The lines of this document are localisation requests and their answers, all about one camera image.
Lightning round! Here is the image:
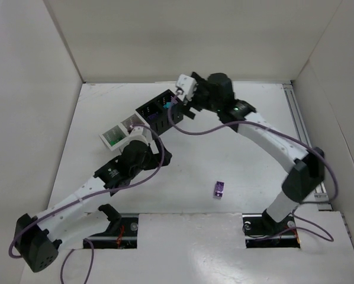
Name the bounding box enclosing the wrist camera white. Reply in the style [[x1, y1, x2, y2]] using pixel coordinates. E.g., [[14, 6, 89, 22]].
[[128, 125, 149, 144], [175, 74, 197, 101]]

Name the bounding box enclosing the lilac oval paw lego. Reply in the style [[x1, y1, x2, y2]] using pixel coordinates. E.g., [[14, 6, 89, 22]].
[[147, 114, 158, 121]]

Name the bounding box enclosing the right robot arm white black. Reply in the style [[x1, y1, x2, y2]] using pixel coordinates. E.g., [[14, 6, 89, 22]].
[[176, 73, 324, 228]]

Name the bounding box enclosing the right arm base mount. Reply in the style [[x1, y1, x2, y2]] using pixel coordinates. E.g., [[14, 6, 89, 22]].
[[242, 214, 301, 249]]

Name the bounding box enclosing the black slotted double container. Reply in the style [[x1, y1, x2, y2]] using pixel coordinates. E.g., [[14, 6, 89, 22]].
[[136, 89, 174, 136]]

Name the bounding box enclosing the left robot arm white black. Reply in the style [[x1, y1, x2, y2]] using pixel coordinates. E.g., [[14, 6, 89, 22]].
[[14, 140, 172, 273]]

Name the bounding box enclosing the teal rounded lego brick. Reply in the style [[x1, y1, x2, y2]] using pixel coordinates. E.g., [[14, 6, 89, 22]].
[[163, 102, 171, 109]]

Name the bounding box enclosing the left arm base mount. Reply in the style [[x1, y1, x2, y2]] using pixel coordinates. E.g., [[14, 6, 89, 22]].
[[88, 214, 139, 250]]

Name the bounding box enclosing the white slotted double container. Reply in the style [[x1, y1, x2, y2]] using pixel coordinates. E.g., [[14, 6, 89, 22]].
[[99, 112, 153, 153]]

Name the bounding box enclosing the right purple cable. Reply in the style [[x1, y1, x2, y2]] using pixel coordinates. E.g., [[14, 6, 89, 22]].
[[168, 90, 339, 243]]

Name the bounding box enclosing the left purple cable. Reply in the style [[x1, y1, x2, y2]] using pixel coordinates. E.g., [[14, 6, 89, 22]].
[[8, 124, 166, 284]]

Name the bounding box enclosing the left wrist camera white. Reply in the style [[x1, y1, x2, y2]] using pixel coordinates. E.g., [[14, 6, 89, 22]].
[[128, 125, 149, 144]]

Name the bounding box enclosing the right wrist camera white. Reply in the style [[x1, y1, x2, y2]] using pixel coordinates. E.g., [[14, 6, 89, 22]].
[[175, 74, 197, 101]]

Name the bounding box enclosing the purple lego brick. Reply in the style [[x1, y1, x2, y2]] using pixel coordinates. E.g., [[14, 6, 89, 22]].
[[213, 181, 224, 198]]

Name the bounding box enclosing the purple cable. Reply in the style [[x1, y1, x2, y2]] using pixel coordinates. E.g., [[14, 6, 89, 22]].
[[168, 90, 339, 243], [8, 124, 166, 284]]

